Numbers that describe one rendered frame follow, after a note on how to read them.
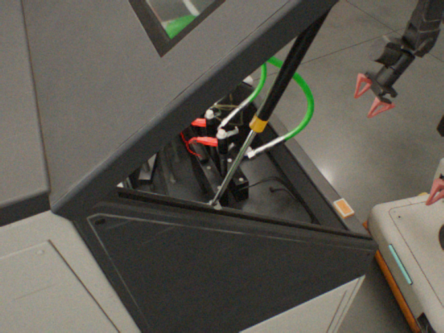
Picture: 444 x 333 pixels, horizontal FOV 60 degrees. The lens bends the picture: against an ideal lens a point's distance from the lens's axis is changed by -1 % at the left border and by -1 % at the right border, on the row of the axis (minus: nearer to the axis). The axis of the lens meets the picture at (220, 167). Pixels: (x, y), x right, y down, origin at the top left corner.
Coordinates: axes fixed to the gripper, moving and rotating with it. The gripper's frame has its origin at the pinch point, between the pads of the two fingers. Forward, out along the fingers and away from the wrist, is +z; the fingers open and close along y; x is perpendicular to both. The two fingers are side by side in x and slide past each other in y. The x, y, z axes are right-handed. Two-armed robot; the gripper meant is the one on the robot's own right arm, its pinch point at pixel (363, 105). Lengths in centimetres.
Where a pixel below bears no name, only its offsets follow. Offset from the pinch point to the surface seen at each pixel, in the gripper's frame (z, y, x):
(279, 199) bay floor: 28.9, 17.2, -20.1
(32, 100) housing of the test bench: -11, 40, -90
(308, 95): -14, 27, -42
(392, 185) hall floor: 63, -35, 95
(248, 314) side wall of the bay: 32, 52, -39
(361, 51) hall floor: 45, -165, 131
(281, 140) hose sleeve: -0.9, 26.2, -40.4
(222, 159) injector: 17, 16, -45
